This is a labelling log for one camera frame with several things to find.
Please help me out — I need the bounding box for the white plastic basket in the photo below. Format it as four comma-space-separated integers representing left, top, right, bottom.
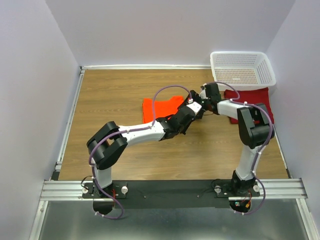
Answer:
210, 51, 277, 91

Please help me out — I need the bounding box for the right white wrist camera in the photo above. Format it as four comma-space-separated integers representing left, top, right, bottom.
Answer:
198, 84, 208, 100

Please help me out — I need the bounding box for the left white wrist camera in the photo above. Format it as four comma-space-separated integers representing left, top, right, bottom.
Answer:
186, 99, 202, 115

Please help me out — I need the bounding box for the aluminium rail frame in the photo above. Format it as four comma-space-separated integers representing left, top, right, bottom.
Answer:
30, 69, 317, 240

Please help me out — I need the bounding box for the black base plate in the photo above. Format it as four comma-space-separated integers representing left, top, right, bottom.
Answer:
82, 179, 261, 214

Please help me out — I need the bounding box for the folded dark red t shirt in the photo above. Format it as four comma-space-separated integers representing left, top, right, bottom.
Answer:
223, 87, 275, 125

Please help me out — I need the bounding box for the orange t shirt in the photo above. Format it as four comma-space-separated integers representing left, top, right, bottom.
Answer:
142, 95, 184, 124

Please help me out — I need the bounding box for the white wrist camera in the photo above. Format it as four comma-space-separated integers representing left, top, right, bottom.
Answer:
198, 84, 208, 100
186, 99, 202, 115

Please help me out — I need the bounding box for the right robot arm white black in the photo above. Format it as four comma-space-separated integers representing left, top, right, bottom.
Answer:
188, 81, 275, 196

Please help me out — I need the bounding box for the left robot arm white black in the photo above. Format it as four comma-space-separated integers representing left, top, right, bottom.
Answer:
86, 102, 202, 198

